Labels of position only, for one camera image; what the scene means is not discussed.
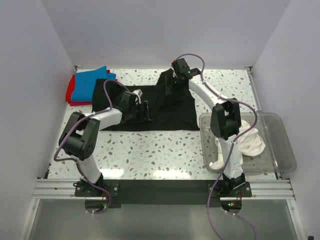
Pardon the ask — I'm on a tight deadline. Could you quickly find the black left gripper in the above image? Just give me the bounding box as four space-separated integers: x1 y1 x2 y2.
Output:
128 100 153 123

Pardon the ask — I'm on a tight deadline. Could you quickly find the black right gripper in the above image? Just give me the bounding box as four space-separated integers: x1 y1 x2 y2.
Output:
166 74 188 98

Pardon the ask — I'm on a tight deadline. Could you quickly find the black t shirt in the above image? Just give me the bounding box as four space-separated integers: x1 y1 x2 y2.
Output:
92 69 200 132

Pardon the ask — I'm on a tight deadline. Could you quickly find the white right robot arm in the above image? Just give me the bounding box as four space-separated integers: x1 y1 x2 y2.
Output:
165 58 246 197

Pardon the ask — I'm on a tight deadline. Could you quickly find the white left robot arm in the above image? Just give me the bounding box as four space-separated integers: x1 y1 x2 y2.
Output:
54 89 153 196

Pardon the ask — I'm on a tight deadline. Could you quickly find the blue folded t shirt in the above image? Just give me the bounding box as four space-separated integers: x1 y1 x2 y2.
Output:
71 66 116 102

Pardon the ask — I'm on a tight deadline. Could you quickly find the red folded t shirt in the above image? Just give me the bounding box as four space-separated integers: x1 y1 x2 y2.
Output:
65 74 92 107

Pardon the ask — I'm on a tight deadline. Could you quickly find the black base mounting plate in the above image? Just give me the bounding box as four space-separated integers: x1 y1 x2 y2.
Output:
73 179 253 210

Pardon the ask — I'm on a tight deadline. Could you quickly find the white t shirt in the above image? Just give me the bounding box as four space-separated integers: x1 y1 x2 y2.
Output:
209 127 266 170

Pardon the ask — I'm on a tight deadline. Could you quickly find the clear plastic bin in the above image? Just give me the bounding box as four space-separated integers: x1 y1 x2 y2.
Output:
199 111 297 174

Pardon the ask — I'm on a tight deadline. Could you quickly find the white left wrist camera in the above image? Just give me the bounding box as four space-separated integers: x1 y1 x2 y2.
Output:
133 89 143 104

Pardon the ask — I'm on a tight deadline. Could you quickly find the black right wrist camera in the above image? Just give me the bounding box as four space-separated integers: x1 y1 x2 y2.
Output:
171 58 191 76

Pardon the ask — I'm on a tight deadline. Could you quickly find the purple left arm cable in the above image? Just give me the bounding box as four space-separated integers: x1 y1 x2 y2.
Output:
53 79 123 215

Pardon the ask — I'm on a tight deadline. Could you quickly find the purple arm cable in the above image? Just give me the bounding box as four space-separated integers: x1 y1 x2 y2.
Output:
53 79 123 215
174 52 259 240

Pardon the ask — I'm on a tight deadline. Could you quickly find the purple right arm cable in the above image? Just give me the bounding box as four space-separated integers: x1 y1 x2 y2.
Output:
174 52 259 240

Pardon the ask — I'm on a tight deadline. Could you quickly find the aluminium rail frame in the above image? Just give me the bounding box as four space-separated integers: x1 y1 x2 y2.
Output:
31 178 295 200

